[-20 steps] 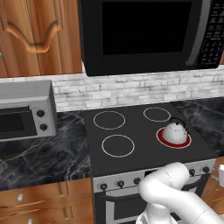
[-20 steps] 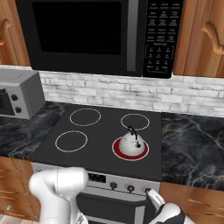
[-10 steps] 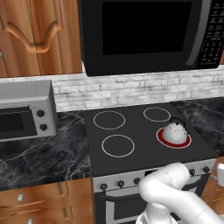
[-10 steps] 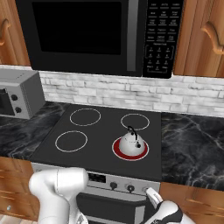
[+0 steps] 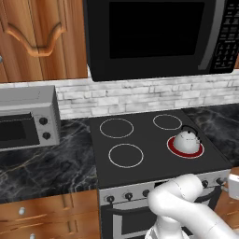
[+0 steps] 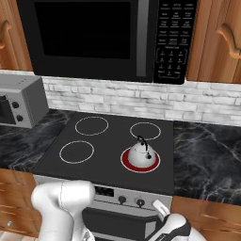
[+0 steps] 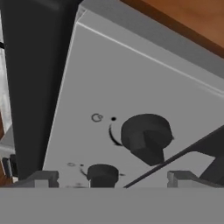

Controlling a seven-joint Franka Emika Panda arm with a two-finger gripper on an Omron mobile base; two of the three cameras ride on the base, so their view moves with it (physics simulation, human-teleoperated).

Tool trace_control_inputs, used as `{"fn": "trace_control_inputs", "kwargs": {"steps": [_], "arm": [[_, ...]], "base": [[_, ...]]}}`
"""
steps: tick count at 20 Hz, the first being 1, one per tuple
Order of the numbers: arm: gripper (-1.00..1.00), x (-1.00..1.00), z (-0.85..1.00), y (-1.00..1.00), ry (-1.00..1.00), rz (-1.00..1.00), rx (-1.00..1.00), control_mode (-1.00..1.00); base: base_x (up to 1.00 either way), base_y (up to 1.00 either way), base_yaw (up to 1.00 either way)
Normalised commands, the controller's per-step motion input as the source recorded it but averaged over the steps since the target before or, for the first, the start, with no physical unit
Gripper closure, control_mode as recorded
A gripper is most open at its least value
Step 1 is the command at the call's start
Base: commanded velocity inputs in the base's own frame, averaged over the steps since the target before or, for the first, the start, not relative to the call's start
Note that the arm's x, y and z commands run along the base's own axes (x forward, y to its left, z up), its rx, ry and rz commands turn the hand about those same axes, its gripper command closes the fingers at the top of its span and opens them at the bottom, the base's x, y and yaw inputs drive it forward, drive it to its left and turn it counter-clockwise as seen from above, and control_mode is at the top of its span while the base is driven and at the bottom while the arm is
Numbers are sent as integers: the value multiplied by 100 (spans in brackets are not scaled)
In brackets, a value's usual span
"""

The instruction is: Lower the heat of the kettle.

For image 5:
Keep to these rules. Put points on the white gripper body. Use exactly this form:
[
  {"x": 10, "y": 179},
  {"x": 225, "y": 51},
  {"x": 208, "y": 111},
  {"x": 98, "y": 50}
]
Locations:
[{"x": 234, "y": 186}]

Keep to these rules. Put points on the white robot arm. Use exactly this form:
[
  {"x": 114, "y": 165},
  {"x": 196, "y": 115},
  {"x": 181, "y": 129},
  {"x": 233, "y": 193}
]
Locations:
[{"x": 174, "y": 202}]

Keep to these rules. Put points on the black stove knob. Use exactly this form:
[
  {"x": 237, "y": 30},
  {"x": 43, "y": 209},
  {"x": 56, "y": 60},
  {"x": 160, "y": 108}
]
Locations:
[
  {"x": 145, "y": 193},
  {"x": 109, "y": 199},
  {"x": 220, "y": 180},
  {"x": 204, "y": 183},
  {"x": 128, "y": 195}
]

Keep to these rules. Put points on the wooden cupboard with drawers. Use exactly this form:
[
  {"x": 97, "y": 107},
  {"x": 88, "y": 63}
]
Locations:
[{"x": 228, "y": 211}]

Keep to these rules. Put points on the black glass hob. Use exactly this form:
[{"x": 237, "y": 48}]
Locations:
[{"x": 140, "y": 168}]

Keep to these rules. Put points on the silver oven front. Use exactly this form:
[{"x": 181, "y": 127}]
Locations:
[{"x": 124, "y": 224}]

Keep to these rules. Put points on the black microwave oven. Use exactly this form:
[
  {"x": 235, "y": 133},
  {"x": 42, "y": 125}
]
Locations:
[{"x": 149, "y": 67}]

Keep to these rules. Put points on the black microwave door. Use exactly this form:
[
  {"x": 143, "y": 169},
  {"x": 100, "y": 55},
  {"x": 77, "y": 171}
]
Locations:
[{"x": 155, "y": 28}]

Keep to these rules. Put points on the wooden drawer front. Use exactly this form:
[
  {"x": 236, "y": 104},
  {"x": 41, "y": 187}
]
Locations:
[
  {"x": 46, "y": 207},
  {"x": 53, "y": 230}
]

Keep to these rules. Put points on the black toaster oven knob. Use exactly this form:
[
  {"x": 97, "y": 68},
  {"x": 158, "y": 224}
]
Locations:
[
  {"x": 46, "y": 135},
  {"x": 43, "y": 120}
]

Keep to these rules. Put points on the silver drawer knob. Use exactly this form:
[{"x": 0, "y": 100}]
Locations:
[
  {"x": 32, "y": 236},
  {"x": 21, "y": 211}
]

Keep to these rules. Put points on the grey toaster oven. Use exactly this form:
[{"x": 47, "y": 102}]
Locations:
[{"x": 28, "y": 102}]

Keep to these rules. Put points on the wooden cupboard door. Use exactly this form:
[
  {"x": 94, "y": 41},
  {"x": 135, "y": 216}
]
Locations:
[{"x": 46, "y": 31}]

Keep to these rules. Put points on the silver cupboard knob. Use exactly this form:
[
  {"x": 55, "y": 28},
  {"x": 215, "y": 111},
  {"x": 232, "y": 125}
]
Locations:
[{"x": 0, "y": 59}]

